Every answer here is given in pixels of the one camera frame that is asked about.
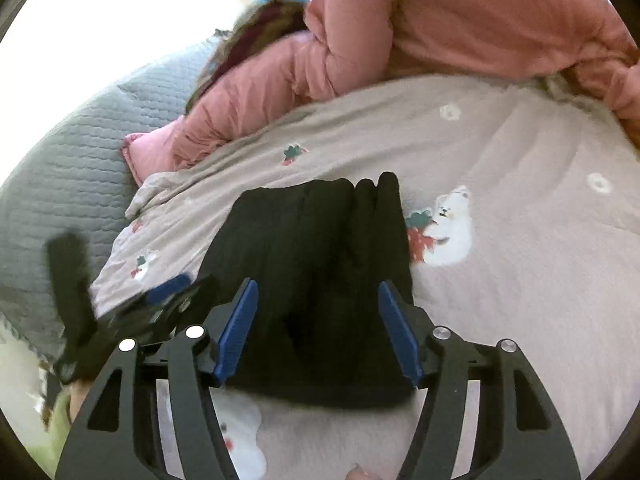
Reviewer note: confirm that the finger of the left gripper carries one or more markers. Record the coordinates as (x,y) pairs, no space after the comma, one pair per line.
(165,318)
(163,292)

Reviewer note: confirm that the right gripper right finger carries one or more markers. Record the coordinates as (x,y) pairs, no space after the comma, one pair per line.
(486,413)

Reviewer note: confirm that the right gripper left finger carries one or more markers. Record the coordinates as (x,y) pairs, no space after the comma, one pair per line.
(116,434)

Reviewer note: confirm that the black sweater with orange patches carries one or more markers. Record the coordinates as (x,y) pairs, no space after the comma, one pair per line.
(318,252)

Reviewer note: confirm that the left hand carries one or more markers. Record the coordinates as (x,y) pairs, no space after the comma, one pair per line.
(78,392)

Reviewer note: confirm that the right hand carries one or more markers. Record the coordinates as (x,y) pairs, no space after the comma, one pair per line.
(359,472)

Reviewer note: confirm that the lime green sleeve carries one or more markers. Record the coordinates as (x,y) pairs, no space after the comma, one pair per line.
(57,433)

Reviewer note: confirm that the grey quilted headboard cushion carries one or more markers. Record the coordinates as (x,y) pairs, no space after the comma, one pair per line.
(75,178)

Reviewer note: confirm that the striped multicolour cloth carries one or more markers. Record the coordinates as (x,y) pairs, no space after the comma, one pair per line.
(262,23)

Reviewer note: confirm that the pink puffy comforter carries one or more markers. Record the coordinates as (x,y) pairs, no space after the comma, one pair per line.
(351,44)

